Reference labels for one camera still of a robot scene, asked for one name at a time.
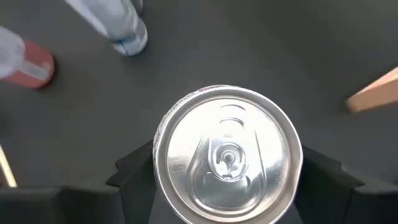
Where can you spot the blue white Celsius can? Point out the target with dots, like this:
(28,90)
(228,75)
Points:
(118,21)

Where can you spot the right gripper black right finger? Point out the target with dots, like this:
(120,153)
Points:
(323,183)

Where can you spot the wooden slatted shelf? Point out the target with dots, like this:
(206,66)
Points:
(376,93)

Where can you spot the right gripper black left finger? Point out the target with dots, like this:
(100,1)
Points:
(135,180)

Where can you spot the pink beverage can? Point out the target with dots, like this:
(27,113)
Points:
(34,68)
(227,155)

